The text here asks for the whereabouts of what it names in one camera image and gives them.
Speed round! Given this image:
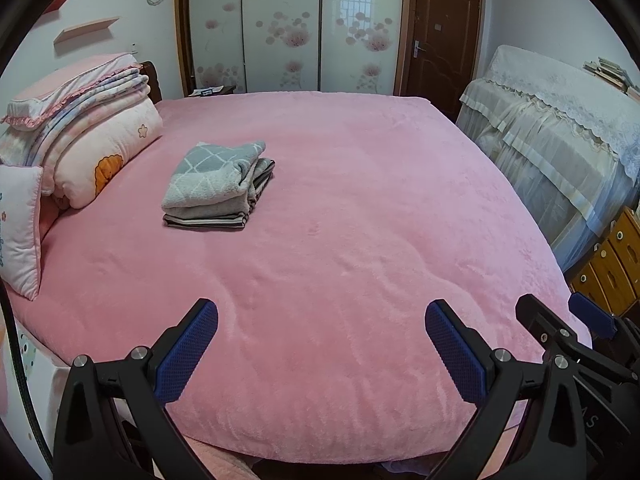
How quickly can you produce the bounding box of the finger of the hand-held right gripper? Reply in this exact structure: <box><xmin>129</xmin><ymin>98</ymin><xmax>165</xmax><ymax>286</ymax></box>
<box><xmin>515</xmin><ymin>294</ymin><xmax>606</xmax><ymax>367</ymax></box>
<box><xmin>569</xmin><ymin>292</ymin><xmax>623</xmax><ymax>339</ymax></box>

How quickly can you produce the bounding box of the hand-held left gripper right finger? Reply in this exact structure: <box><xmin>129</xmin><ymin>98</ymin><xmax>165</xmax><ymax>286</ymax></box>
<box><xmin>425</xmin><ymin>300</ymin><xmax>586</xmax><ymax>480</ymax></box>

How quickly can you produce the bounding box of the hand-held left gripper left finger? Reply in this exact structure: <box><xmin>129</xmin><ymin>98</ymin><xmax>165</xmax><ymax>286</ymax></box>
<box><xmin>52</xmin><ymin>298</ymin><xmax>219</xmax><ymax>480</ymax></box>

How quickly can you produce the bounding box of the grey diamond pattern knit sweater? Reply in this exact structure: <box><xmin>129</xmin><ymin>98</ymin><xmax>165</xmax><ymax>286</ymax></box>
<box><xmin>161</xmin><ymin>141</ymin><xmax>267</xmax><ymax>211</ymax></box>

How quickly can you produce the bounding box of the wooden drawer cabinet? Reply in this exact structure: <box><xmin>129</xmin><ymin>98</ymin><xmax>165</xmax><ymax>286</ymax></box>
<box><xmin>570</xmin><ymin>205</ymin><xmax>640</xmax><ymax>318</ymax></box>

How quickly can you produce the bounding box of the black white striped folded garment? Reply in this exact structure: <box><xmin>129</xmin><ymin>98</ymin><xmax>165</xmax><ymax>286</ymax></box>
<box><xmin>163</xmin><ymin>158</ymin><xmax>276</xmax><ymax>231</ymax></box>

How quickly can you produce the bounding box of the white printed fabric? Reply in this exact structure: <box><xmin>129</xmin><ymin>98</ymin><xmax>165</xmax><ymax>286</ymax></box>
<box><xmin>10</xmin><ymin>320</ymin><xmax>71</xmax><ymax>480</ymax></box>

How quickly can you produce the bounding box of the furniture under white lace cover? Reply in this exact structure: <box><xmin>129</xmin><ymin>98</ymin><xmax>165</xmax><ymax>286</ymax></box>
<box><xmin>457</xmin><ymin>44</ymin><xmax>640</xmax><ymax>271</ymax></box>

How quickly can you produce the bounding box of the pink fleece bed blanket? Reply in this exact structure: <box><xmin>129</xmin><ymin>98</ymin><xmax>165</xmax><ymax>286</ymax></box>
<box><xmin>0</xmin><ymin>91</ymin><xmax>593</xmax><ymax>466</ymax></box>

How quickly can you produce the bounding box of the white pink cushion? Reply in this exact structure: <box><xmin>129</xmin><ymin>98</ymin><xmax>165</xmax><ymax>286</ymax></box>
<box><xmin>0</xmin><ymin>164</ymin><xmax>45</xmax><ymax>302</ymax></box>

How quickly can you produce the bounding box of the pile of books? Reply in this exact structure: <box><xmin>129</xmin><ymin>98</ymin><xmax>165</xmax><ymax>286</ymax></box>
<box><xmin>582</xmin><ymin>56</ymin><xmax>640</xmax><ymax>93</ymax></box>

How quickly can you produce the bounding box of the dark nightstand with papers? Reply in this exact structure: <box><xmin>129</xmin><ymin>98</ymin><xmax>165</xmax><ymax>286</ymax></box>
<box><xmin>185</xmin><ymin>85</ymin><xmax>236</xmax><ymax>98</ymax></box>

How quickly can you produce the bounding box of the pastel striped folded blanket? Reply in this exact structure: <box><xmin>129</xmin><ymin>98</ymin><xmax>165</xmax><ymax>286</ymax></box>
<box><xmin>0</xmin><ymin>67</ymin><xmax>151</xmax><ymax>166</ymax></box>

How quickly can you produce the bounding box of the dark wooden headboard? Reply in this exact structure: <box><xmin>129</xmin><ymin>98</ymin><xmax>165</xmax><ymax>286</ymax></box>
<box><xmin>139</xmin><ymin>60</ymin><xmax>164</xmax><ymax>103</ymax></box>

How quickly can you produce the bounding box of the brown wooden door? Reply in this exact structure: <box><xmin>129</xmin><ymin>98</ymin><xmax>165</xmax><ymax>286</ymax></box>
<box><xmin>394</xmin><ymin>0</ymin><xmax>485</xmax><ymax>121</ymax></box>

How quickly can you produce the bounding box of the floral sliding door wardrobe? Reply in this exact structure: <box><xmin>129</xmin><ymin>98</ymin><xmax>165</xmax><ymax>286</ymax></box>
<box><xmin>172</xmin><ymin>0</ymin><xmax>405</xmax><ymax>95</ymax></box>

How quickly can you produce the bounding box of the black cable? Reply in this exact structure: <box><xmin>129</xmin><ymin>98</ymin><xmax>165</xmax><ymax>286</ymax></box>
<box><xmin>0</xmin><ymin>285</ymin><xmax>51</xmax><ymax>476</ymax></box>

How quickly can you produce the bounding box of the pink wall shelf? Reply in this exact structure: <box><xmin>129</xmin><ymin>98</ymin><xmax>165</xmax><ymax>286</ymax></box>
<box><xmin>54</xmin><ymin>16</ymin><xmax>121</xmax><ymax>45</ymax></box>

